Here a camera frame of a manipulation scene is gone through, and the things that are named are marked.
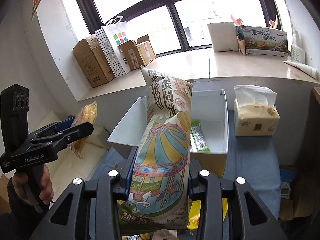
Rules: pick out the low brown cardboard box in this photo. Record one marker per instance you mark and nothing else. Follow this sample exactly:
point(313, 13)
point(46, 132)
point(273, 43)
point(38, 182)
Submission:
point(300, 197)

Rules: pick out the brown stone ledge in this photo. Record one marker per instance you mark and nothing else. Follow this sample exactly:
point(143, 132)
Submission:
point(316, 95)

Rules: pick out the landscape print box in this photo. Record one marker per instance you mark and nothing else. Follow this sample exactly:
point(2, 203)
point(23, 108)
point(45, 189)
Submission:
point(265, 42)

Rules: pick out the white bag on sill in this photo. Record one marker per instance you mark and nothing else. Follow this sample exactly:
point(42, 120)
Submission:
point(222, 37)

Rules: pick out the beige stone windowsill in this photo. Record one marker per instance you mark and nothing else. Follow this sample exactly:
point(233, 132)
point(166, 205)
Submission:
point(187, 65)

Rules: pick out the plain yellow snack packet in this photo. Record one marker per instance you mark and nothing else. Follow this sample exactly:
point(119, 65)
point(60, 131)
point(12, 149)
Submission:
point(193, 215)

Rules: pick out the yellow cake packet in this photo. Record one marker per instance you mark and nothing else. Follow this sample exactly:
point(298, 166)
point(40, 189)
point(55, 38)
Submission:
point(87, 112)

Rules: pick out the tall brown cardboard box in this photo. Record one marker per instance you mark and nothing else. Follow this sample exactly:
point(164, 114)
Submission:
point(97, 65)

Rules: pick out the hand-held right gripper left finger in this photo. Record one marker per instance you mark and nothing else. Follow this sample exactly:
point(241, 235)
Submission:
point(124, 180)

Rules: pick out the green snack packet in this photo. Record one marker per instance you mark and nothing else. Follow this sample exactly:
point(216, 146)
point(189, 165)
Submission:
point(198, 137)

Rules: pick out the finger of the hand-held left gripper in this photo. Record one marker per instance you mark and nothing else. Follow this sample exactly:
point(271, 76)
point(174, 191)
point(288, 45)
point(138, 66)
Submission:
point(80, 131)
point(63, 125)

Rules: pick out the person's left hand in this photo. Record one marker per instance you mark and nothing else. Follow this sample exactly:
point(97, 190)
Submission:
point(46, 185)

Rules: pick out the white squeeze tube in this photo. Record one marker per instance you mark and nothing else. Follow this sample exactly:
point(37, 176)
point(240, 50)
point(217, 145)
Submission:
point(305, 68)

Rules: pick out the blue printed packet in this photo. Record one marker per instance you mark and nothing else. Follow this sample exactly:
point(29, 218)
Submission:
point(285, 180)

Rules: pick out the carousel print snack bag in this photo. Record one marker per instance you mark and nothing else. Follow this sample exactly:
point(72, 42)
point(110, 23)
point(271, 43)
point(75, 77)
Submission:
point(160, 142)

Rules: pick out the brown paper bag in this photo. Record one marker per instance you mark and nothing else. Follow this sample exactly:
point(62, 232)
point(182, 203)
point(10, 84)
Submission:
point(242, 46)

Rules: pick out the white cardboard box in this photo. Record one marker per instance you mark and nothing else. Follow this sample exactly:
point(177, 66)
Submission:
point(212, 110)

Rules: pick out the polka dot paper bag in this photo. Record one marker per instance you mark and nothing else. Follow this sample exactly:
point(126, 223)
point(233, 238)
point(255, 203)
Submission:
point(112, 55)

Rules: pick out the white plastic bottle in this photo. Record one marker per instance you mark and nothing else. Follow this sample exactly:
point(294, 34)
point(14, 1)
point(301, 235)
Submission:
point(297, 52)

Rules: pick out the open brown cardboard box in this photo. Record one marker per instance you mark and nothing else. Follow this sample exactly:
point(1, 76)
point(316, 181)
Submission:
point(142, 55)

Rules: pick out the pink plastic clip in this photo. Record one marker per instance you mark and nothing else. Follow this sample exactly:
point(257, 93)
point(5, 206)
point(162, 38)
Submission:
point(236, 20)
point(273, 23)

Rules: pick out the cream tissue pack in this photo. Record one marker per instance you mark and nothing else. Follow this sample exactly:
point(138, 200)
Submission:
point(255, 122)

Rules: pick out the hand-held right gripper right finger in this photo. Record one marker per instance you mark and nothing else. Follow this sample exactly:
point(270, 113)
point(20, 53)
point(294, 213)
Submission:
point(196, 187)

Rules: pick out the black window frame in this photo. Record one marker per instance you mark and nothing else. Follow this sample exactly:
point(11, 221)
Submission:
point(177, 27)

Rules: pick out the blue table cloth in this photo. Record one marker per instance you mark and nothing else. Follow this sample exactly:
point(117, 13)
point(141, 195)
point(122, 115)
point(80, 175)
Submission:
point(250, 160)

